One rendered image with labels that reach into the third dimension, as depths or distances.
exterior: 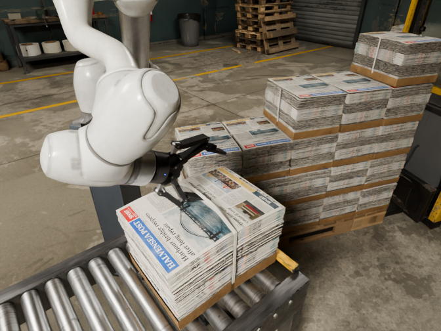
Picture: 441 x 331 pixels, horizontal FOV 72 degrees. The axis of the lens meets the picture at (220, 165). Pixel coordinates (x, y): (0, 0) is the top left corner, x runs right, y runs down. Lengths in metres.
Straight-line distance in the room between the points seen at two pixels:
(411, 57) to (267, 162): 0.93
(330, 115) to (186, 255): 1.23
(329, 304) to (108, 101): 1.73
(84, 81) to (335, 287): 1.75
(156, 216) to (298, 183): 1.17
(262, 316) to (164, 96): 0.66
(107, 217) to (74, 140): 1.25
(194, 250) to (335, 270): 1.51
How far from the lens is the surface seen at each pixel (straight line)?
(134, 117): 0.47
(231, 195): 0.90
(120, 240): 1.14
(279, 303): 0.95
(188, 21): 8.47
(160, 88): 0.48
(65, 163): 0.58
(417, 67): 2.02
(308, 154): 1.79
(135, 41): 1.18
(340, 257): 2.24
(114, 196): 1.68
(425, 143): 2.76
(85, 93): 1.47
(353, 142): 1.95
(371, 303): 2.08
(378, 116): 1.96
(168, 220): 0.82
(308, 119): 1.66
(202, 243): 0.75
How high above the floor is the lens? 1.58
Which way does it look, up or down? 32 degrees down
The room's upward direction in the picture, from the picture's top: straight up
